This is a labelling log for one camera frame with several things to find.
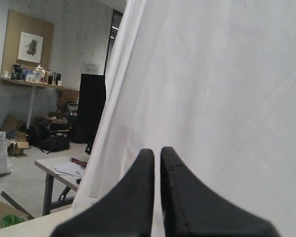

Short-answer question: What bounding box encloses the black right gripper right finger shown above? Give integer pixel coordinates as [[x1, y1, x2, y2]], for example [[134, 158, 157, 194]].
[[160, 147, 280, 237]]

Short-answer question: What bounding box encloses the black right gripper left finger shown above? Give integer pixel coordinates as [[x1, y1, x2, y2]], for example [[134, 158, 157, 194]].
[[51, 149, 155, 237]]

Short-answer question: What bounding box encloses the green bottle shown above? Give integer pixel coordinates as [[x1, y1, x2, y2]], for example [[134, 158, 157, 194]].
[[0, 214, 28, 228]]

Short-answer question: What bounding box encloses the grey background table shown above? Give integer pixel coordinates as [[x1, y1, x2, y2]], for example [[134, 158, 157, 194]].
[[35, 156, 79, 216]]

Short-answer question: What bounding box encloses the black cabinet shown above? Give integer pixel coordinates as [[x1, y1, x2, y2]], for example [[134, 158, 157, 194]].
[[72, 74, 106, 144]]

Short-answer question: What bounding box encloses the cardboard box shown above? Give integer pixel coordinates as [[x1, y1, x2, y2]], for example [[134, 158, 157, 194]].
[[6, 130, 29, 156]]

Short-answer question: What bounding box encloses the white backdrop curtain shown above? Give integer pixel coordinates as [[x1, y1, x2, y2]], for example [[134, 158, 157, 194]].
[[73, 0, 296, 237]]

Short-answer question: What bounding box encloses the wooden wall shelf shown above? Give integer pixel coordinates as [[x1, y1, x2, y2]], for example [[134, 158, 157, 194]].
[[0, 77, 78, 91]]

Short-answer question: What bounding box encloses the framed picture on wall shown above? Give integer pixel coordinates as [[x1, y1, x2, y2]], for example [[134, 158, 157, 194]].
[[17, 32, 43, 64]]

